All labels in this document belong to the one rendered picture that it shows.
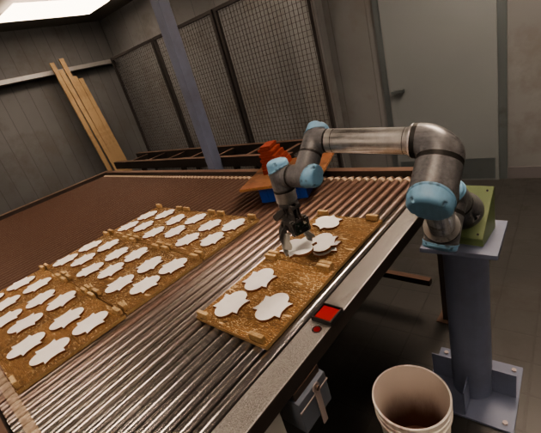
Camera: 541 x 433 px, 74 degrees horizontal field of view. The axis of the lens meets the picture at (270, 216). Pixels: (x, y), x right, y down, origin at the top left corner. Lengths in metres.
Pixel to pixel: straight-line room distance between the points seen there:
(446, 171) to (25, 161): 6.23
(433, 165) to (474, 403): 1.41
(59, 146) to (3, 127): 0.78
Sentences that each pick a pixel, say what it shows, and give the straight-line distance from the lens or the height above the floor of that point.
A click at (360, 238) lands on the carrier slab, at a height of 0.94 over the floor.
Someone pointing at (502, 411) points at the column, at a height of 0.01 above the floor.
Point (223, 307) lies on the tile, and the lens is 1.36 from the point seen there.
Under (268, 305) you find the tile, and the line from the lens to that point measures 1.28.
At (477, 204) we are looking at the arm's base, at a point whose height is 1.02.
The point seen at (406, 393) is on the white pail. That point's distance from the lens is 1.91.
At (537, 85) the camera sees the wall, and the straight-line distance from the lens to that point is 4.14.
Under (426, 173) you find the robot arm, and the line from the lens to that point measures 0.97.
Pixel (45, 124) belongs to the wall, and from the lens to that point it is 6.81.
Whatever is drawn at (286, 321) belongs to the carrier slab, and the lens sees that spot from 1.21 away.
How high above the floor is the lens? 1.70
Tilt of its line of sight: 23 degrees down
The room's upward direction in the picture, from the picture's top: 16 degrees counter-clockwise
